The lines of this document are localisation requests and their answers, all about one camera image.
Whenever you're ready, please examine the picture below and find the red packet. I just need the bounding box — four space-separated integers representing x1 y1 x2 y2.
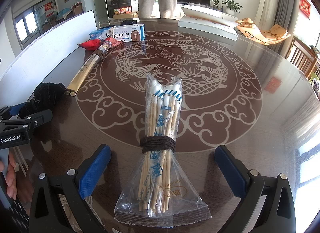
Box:
77 36 124 49

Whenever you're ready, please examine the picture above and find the blue umbrella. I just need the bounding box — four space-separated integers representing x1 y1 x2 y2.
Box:
56 8 73 19

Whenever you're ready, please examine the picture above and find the red wall decoration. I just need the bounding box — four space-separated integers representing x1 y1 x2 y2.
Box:
300 0 311 18

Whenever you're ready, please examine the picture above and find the white foam board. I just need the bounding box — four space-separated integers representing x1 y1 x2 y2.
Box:
0 10 98 91

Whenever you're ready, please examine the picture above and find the grey curtain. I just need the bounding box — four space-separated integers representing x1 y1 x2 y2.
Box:
275 0 304 56

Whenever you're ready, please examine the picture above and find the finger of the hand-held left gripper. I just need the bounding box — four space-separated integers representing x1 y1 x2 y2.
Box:
0 103 25 121
0 109 53 133

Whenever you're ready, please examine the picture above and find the white flat box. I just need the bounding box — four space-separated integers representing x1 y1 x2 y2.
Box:
178 5 239 41

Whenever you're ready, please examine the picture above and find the cardboard box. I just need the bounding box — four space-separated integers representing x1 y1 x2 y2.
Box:
112 11 139 20

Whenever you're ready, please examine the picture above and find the white television cabinet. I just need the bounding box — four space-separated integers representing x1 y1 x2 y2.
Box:
176 3 247 22

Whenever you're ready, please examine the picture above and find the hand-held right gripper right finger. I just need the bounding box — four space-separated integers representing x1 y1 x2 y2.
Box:
214 145 297 233

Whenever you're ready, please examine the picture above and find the blue white cream box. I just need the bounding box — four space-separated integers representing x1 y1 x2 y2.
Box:
89 24 146 42

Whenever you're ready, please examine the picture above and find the large potted plant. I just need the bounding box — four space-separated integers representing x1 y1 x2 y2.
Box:
222 0 243 15

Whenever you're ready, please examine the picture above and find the bagged chopstick bundle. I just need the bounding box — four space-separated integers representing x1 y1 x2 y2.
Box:
114 72 212 228

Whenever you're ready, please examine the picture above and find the window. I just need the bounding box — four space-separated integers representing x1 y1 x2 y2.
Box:
14 10 38 43

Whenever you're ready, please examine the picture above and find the beige curtain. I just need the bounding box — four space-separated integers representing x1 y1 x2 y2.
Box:
254 0 280 27

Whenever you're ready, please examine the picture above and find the black velvet scrunchie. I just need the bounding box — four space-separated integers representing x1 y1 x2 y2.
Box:
19 82 67 119

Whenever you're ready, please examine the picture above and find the dark cloth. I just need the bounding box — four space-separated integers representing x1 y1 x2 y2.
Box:
97 19 140 29

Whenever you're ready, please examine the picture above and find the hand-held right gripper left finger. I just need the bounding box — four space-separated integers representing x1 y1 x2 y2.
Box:
29 144 112 233

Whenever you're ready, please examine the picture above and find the person's left hand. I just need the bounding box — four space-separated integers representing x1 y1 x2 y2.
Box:
0 151 18 200

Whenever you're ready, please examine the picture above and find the orange lounge chair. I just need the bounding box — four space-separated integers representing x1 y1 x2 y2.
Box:
236 18 292 46

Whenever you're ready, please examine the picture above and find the wooden chair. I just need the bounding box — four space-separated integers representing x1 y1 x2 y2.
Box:
287 36 320 78

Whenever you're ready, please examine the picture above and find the clear tube with gold sticks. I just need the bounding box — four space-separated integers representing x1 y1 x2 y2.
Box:
64 38 116 97

